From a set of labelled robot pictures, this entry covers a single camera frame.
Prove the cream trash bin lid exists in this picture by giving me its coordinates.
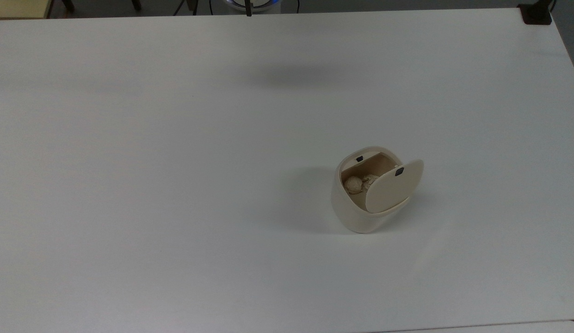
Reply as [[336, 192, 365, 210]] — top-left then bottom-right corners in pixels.
[[364, 159, 425, 214]]

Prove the cream plastic trash bin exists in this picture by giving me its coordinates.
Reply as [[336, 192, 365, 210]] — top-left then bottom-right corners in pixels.
[[331, 146, 411, 234]]

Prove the beige cabinet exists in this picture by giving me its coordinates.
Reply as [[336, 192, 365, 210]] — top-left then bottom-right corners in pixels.
[[0, 0, 54, 19]]

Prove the black clamp stand pole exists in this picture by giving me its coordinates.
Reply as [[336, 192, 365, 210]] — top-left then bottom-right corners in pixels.
[[517, 0, 556, 25]]

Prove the black floor cable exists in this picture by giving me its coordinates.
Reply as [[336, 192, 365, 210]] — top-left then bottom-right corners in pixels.
[[173, 0, 214, 16]]

